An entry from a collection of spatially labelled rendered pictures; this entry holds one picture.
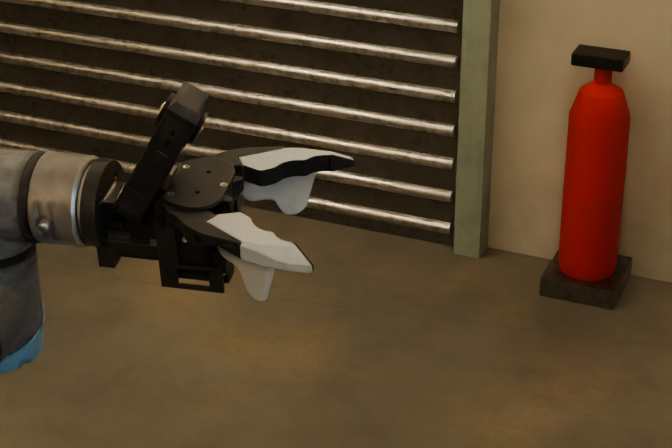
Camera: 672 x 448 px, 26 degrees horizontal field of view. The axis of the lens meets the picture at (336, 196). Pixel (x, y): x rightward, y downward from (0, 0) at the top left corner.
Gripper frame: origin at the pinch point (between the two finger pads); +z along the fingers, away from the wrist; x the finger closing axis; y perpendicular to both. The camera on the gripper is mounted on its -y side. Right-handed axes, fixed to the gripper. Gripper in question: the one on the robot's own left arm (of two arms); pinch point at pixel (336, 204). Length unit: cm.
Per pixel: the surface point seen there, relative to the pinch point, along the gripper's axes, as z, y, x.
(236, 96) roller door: -79, 123, -225
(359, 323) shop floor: -36, 148, -169
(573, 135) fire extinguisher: 9, 111, -199
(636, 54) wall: 21, 97, -214
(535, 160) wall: -1, 128, -214
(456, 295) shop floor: -16, 150, -186
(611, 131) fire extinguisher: 17, 108, -197
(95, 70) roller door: -121, 124, -234
